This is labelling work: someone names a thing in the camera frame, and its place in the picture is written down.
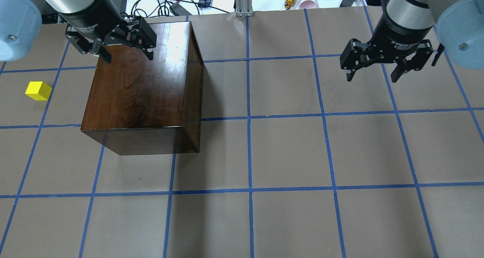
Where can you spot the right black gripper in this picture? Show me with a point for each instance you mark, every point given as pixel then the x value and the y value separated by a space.
pixel 400 35

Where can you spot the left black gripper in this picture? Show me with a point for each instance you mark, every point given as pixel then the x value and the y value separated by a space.
pixel 92 22

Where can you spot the yellow cube block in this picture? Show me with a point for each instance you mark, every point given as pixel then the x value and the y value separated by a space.
pixel 38 91

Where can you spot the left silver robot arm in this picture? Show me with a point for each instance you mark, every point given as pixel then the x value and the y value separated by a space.
pixel 21 22

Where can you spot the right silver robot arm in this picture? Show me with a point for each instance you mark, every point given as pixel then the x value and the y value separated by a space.
pixel 459 25

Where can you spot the dark wooden drawer cabinet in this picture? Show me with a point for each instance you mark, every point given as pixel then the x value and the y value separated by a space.
pixel 138 106

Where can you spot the pink paper cup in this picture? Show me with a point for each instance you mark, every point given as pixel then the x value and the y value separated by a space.
pixel 307 4

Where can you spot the aluminium frame post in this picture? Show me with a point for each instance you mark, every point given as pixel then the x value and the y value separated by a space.
pixel 243 8

